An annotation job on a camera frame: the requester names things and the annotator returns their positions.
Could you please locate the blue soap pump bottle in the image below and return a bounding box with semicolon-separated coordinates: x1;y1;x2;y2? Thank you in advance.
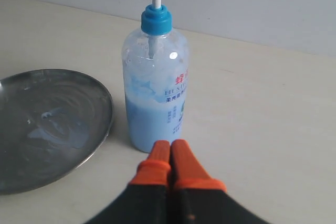
122;0;190;153

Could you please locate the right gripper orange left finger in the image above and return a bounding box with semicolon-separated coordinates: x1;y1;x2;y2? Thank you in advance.
87;140;170;224

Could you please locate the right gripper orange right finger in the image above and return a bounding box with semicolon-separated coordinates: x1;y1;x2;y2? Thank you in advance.
167;139;267;224

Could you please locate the round steel plate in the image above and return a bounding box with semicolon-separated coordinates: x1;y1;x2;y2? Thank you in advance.
1;69;114;195

